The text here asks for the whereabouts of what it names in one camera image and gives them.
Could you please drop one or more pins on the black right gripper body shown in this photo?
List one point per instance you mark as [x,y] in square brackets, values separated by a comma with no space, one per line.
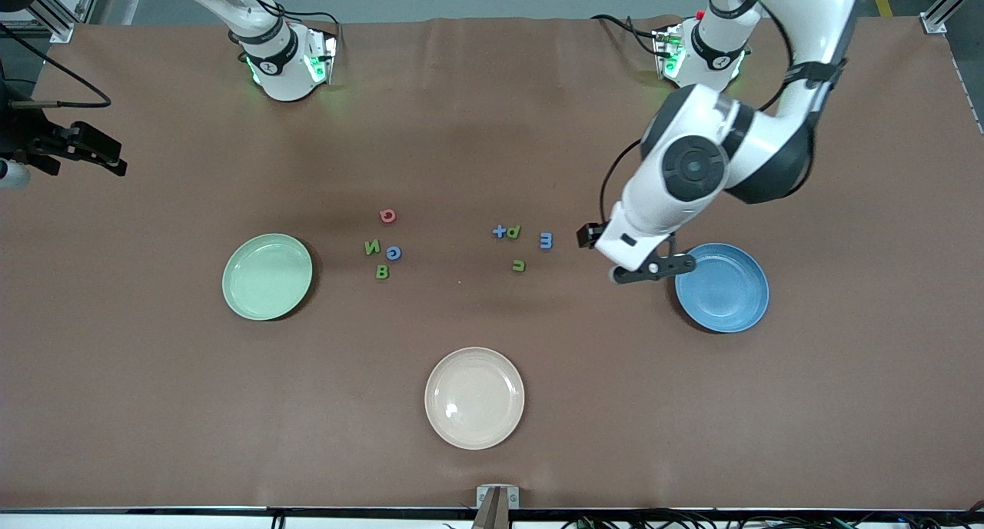
[23,134]

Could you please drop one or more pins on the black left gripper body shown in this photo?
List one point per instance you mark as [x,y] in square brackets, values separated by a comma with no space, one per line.
[590,235]

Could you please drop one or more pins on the blue foam letter m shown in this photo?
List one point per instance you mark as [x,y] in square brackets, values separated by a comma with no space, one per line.
[546,241]

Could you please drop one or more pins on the blue foam letter G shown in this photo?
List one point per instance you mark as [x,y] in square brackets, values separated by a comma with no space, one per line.
[393,253]

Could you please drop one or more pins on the red foam letter Q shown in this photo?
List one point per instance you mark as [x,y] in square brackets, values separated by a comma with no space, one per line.
[388,216]

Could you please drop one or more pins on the green foam letter B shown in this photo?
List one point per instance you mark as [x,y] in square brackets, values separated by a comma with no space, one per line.
[382,271]

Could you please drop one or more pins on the green foam letter N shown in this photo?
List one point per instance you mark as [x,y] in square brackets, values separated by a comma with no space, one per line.
[372,247]

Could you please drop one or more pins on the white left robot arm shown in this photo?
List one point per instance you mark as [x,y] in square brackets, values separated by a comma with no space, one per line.
[822,14]

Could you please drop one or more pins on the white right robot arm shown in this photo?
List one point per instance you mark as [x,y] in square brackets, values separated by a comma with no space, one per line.
[284,87]

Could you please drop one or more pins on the blue plate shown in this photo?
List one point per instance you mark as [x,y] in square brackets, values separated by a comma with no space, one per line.
[730,298]

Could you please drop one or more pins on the green plate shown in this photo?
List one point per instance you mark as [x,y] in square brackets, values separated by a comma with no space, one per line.
[267,277]

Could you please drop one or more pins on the beige plate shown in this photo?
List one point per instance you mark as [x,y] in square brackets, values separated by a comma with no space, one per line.
[474,398]

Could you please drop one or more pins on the brown table cover sheet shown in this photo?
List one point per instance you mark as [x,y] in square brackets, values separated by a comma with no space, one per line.
[154,406]

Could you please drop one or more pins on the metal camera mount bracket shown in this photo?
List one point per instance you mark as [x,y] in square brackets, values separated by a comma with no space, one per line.
[497,498]

